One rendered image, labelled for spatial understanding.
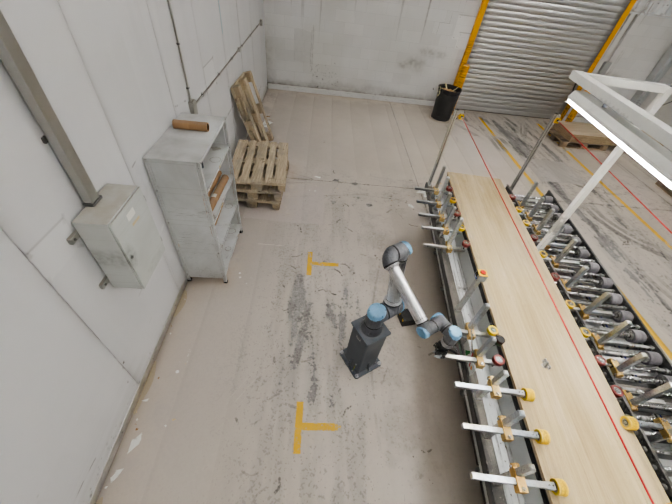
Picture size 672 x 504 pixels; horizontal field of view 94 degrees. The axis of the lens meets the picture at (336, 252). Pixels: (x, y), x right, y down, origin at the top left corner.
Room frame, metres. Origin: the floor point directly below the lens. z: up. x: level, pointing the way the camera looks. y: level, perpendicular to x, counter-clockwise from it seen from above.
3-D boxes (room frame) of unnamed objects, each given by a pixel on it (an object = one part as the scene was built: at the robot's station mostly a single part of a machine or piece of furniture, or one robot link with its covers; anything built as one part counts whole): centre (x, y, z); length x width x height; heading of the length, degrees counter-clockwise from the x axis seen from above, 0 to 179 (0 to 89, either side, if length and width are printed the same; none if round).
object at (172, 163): (2.56, 1.46, 0.78); 0.90 x 0.45 x 1.55; 7
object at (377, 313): (1.48, -0.41, 0.79); 0.17 x 0.15 x 0.18; 129
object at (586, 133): (8.03, -6.13, 0.23); 2.41 x 0.77 x 0.17; 98
